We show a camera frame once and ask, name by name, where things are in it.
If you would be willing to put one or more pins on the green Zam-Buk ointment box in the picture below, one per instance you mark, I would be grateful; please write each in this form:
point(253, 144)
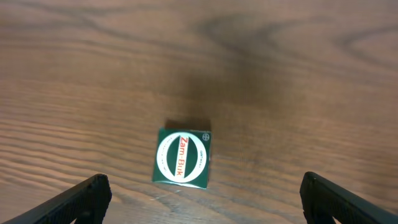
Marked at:
point(182, 158)

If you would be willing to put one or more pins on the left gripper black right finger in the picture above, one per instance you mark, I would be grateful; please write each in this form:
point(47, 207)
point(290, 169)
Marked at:
point(325, 202)

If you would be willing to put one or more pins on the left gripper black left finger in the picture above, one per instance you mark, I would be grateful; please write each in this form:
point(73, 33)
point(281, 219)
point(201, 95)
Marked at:
point(87, 202)

